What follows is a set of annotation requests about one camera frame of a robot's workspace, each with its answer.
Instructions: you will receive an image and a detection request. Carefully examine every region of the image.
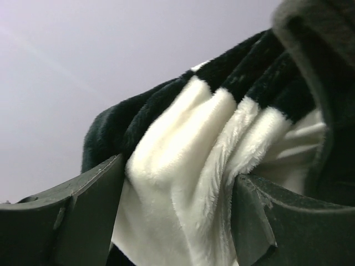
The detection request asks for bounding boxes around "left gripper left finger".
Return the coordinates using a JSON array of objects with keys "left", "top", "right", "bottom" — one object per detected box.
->
[{"left": 1, "top": 156, "right": 124, "bottom": 266}]

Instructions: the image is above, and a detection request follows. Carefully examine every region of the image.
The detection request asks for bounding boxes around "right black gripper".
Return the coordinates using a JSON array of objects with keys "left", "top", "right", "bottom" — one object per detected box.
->
[{"left": 272, "top": 0, "right": 354, "bottom": 206}]

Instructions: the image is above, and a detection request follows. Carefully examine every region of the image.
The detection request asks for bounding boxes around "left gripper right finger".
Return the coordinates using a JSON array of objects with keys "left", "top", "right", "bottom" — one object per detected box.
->
[{"left": 231, "top": 175, "right": 354, "bottom": 266}]

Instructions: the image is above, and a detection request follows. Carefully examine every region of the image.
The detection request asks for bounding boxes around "black white checkered pillowcase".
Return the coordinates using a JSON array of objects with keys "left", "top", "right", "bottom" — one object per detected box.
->
[{"left": 82, "top": 30, "right": 325, "bottom": 265}]

